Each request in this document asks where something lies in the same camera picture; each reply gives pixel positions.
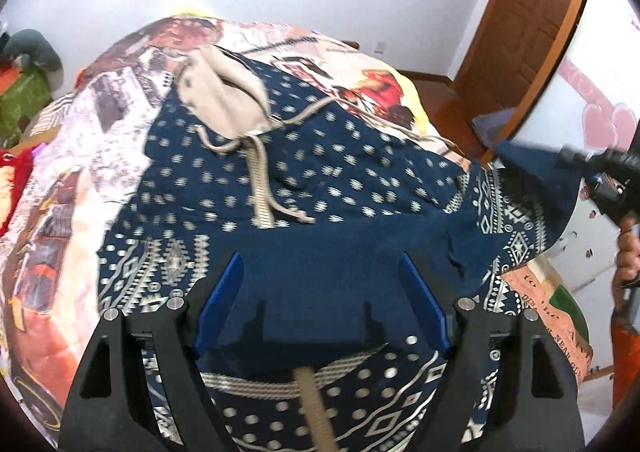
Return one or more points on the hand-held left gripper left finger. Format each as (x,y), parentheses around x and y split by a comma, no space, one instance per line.
(220,304)

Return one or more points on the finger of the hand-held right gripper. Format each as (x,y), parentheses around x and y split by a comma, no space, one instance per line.
(582,159)

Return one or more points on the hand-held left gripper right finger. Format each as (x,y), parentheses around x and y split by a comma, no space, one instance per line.
(425,304)

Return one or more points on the navy patterned hoodie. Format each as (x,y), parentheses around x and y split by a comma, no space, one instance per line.
(340,182)

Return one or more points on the person's right hand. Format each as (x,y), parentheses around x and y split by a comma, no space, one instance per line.
(627,252)

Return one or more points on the white wardrobe with pink hearts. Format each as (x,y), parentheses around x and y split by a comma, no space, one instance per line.
(600,97)

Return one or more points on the brown wooden door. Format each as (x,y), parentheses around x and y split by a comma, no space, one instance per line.
(525,17)

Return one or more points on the person's orange clothing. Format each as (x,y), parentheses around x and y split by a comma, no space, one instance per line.
(626,362)

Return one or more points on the printed blanket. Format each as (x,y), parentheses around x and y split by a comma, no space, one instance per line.
(100,132)

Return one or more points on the red cloth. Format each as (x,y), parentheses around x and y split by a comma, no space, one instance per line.
(11,177)

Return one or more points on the green cloth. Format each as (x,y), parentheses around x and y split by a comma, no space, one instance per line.
(20,99)

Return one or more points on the grey cloth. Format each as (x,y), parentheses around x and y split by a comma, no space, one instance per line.
(32,52)

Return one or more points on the white wall outlet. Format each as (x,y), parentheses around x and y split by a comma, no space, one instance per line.
(380,47)

